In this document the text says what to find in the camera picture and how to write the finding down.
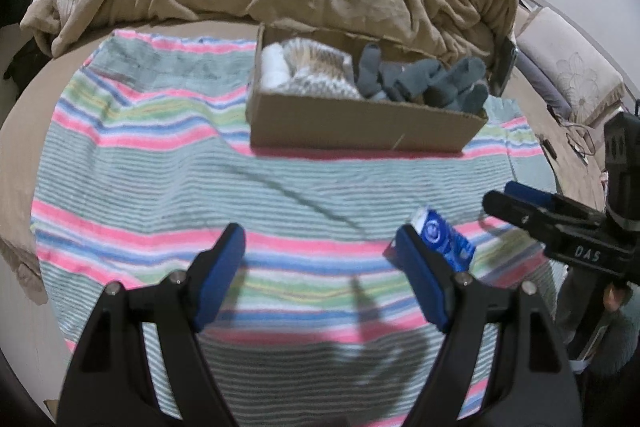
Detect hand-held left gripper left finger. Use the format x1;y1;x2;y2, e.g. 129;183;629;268
56;223;247;427

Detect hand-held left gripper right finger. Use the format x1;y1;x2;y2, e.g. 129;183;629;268
395;226;586;427

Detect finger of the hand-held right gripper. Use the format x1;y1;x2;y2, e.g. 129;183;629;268
481;190;567;253
502;181;559;211

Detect blue tissue packet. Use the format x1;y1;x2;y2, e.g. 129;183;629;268
382;206;477;273

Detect cardboard box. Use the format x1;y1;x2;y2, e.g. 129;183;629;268
246;24;490;154

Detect white socks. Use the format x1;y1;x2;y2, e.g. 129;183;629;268
261;43;293;90

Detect white patterned cloth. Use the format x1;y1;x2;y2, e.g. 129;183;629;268
277;38;361;98

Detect person's right hand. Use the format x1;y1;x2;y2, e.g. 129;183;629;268
602;284;633;314

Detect blue-grey pillow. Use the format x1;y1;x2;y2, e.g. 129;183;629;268
515;52;573;118

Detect striped towel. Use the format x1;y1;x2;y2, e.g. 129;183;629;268
30;29;558;427

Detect white flower-print pillow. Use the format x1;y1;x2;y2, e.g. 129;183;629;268
515;7;626;128

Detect bed with brown sheet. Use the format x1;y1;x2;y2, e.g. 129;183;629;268
0;17;608;358

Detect tangled black cable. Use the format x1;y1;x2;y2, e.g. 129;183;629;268
565;122;599;165

